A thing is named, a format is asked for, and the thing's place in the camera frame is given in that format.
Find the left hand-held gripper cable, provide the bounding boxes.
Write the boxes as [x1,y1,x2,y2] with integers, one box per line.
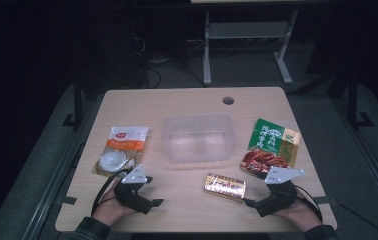
[90,168,133,216]

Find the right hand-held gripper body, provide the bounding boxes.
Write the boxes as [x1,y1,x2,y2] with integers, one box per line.
[255,167,306,218]

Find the white metal desk frame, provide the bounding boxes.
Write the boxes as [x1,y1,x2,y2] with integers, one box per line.
[202,8,300,86]

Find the right hand-held gripper cable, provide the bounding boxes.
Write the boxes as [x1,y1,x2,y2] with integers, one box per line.
[295,184,324,222]

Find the black floor cables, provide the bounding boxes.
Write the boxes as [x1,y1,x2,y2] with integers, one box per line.
[133,34,208,90]

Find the grey tape strip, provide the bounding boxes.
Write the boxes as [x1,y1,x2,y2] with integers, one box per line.
[313,196,339,206]
[54,195,78,206]

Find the clear plastic container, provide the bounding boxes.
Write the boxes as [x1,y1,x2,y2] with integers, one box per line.
[161,114,237,164]

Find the gold foil box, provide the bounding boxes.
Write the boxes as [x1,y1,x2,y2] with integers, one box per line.
[203,172,248,201]

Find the white and orange packet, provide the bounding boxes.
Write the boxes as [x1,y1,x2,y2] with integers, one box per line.
[91,125,150,180]

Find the hand-held gripper cable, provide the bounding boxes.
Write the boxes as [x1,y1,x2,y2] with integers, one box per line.
[90,168,133,216]
[295,184,324,222]

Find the person's left hand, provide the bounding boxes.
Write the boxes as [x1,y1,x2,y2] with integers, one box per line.
[91,189,139,228]

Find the thin black floor cable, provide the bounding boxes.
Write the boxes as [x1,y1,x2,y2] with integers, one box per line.
[338,202,378,240]

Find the green seasoning packet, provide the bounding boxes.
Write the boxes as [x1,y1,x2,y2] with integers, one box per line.
[239,118,302,175]

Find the black metal stand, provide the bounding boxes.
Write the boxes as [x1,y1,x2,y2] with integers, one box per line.
[344,69,375,130]
[61,79,85,131]

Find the person's right hand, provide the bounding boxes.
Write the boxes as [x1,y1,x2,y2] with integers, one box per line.
[274,189,323,233]

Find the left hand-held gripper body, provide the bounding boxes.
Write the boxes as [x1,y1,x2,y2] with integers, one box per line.
[113,163,153,215]

